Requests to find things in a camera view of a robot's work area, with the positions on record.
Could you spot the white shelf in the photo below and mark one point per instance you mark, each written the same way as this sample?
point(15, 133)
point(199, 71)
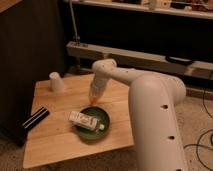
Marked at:
point(144, 8)

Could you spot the white plastic bottle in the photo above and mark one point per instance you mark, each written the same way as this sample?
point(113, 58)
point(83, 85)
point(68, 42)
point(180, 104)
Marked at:
point(86, 121)

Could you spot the black handle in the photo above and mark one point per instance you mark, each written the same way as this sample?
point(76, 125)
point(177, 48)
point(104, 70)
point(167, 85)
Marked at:
point(179, 61)

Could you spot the green bowl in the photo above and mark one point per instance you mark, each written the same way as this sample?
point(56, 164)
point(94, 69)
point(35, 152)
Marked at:
point(102, 116)

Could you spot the white paper cup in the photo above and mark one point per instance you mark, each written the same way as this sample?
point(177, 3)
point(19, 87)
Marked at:
point(56, 82)

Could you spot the wooden table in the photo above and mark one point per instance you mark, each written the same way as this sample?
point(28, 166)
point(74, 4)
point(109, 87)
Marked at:
point(54, 140)

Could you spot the metal pole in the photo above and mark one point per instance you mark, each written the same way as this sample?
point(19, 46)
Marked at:
point(76, 36)

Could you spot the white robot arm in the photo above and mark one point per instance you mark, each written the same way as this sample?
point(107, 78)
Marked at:
point(151, 100)

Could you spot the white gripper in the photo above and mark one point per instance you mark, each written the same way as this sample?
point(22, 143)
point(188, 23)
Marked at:
point(97, 88)

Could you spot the orange pepper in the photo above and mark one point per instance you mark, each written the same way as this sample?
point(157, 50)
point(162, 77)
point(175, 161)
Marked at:
point(93, 101)

